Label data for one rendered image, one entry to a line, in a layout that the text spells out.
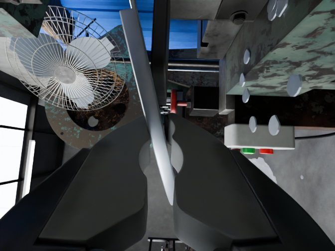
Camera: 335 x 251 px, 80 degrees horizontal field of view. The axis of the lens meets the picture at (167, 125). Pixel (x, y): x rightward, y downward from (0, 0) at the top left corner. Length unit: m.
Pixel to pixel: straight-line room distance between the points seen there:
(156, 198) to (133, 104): 5.63
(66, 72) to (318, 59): 1.03
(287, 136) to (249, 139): 0.08
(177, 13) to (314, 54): 0.18
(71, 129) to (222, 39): 1.46
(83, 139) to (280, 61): 1.51
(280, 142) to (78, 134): 1.45
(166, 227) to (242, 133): 6.87
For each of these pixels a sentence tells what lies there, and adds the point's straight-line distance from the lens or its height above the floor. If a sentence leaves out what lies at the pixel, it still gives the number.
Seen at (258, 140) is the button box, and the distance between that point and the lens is 0.47.
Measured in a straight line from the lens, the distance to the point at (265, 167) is 1.60.
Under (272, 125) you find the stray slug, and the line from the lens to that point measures 0.25.
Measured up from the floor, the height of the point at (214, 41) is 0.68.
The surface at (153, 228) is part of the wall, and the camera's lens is 7.27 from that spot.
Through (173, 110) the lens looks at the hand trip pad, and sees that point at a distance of 0.53.
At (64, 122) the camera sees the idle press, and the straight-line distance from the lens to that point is 1.75.
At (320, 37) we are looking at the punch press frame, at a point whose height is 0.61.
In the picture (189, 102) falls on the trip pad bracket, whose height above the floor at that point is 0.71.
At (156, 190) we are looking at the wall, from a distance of 6.96.
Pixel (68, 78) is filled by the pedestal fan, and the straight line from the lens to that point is 1.17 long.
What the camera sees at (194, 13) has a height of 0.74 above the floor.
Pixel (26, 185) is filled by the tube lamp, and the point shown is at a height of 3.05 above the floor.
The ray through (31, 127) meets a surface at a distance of 6.06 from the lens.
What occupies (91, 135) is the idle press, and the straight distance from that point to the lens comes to 1.65.
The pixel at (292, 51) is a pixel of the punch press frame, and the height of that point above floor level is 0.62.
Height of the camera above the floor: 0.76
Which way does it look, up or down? level
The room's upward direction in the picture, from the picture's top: 88 degrees counter-clockwise
